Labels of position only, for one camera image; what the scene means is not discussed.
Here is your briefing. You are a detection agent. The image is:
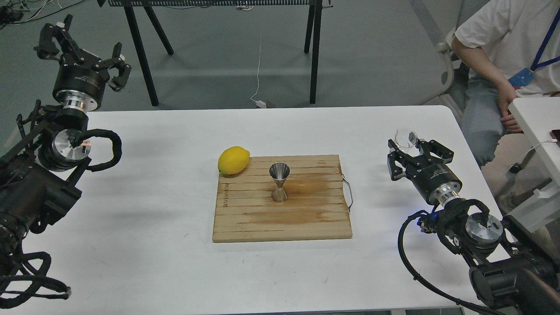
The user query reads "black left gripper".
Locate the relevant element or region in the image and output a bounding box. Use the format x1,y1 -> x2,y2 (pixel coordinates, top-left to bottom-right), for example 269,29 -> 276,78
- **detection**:
34,14 -> 132,110

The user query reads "white office chair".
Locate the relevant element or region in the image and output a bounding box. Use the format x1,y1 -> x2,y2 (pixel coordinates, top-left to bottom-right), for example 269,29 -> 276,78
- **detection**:
418,27 -> 470,123

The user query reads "white side table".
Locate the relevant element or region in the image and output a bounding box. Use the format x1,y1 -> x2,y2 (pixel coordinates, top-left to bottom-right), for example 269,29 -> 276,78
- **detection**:
502,98 -> 560,232

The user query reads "wooden cutting board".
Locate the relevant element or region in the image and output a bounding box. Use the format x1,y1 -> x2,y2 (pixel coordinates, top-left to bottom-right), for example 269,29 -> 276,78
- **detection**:
212,154 -> 354,243

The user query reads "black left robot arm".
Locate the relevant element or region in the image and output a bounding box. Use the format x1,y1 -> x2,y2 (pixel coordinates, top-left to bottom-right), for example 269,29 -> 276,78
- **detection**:
0,15 -> 131,309

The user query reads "seated person in white shirt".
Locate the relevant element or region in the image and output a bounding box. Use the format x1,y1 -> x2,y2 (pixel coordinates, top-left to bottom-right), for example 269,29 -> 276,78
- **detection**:
451,0 -> 559,167

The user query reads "small clear glass cup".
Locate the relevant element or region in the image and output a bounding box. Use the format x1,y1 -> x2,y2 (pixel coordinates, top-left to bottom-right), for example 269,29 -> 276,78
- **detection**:
393,128 -> 418,152

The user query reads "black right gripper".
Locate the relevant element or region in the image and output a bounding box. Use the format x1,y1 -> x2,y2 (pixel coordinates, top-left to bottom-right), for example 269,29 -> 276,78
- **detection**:
387,139 -> 462,206

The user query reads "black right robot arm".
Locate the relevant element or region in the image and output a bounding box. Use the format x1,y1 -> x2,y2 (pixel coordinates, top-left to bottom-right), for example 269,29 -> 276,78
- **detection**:
387,139 -> 560,315

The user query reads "black metal table frame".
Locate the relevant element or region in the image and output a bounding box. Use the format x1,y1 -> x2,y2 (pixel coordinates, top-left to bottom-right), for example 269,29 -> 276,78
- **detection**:
96,0 -> 334,107

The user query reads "yellow lemon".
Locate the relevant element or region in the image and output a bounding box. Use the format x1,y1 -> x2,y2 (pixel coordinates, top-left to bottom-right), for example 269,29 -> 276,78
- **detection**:
217,146 -> 250,175

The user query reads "steel jigger measuring cup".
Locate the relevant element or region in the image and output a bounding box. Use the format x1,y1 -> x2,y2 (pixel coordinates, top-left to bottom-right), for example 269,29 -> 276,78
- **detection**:
269,163 -> 290,202

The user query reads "white charging cable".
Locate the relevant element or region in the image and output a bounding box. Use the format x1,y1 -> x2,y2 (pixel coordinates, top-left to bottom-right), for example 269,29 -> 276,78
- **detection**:
250,34 -> 268,109

